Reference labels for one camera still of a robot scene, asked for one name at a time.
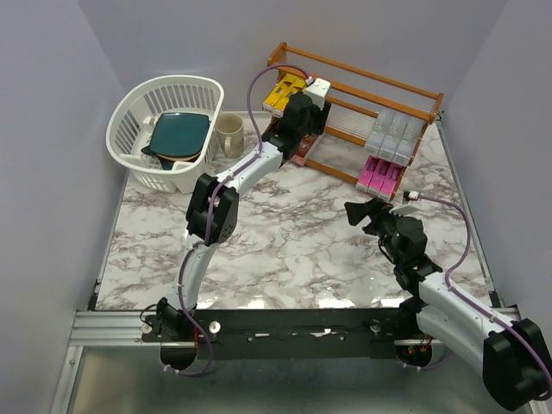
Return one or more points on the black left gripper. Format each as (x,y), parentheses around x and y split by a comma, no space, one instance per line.
(316,114)

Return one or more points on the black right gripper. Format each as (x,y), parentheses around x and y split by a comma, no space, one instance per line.
(379,209)

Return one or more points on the yellow Curaprox box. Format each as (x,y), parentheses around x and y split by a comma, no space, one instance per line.
(322,118)
(278,98)
(290,86)

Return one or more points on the pink Curaprox box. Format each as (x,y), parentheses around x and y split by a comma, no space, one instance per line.
(391,181)
(379,177)
(367,173)

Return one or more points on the silver toothpaste box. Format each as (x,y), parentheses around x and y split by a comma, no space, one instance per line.
(393,136)
(408,142)
(378,132)

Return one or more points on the red Muesrgtei toothpaste box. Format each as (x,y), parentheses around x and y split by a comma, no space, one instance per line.
(305,149)

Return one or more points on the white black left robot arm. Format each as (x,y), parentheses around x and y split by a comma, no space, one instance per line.
(213,210)

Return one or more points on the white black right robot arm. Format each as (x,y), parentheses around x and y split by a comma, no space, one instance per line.
(511,356)

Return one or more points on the orange wooden shelf rack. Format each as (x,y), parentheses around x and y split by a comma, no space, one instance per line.
(358,96)

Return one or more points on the beige ceramic mug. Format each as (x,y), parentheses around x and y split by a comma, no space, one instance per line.
(230,133)

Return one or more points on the teal square plate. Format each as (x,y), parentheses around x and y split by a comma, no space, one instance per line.
(179,134)

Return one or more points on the white plastic dish basket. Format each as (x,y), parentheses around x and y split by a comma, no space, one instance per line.
(133,121)

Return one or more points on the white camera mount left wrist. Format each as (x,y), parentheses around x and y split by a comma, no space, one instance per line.
(317,90)

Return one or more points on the white camera mount wrist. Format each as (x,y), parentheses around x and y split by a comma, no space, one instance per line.
(407,205)
(317,90)

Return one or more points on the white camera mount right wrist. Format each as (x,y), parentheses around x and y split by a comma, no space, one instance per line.
(407,205)

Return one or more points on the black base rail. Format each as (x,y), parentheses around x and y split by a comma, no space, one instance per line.
(379,333)

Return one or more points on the aluminium frame rail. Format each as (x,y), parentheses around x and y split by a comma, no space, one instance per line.
(110,369)

